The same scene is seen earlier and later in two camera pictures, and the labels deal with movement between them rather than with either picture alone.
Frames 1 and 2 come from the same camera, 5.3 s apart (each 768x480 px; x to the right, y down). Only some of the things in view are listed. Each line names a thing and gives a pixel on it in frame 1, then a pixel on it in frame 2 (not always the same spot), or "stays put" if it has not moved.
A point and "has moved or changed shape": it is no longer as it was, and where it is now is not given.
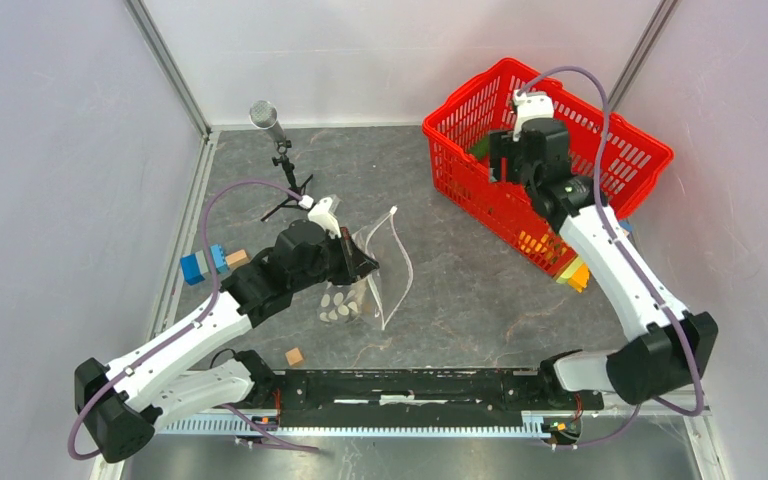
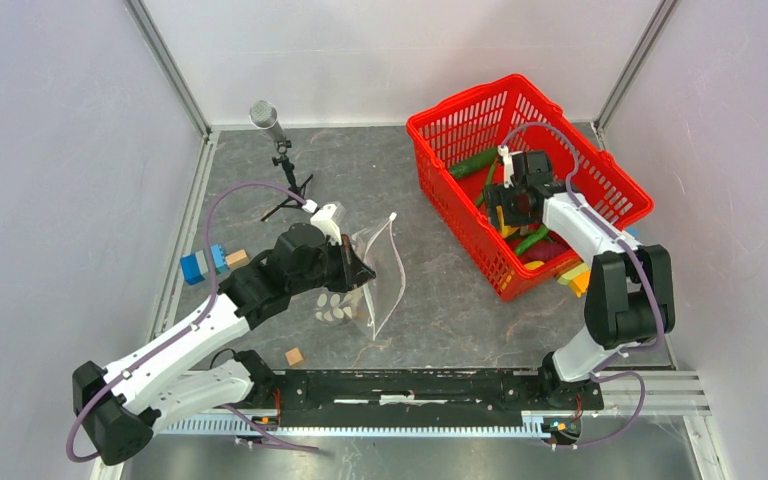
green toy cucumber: (481, 148) -> (473, 163)
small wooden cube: (294, 357) stays put
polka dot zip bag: (375, 299) stays put
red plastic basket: (617, 156) has moved or changed shape
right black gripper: (502, 146) -> (496, 195)
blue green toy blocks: (195, 266) stays put
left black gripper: (355, 264) stays put
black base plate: (422, 398) stays put
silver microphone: (263, 115) stays put
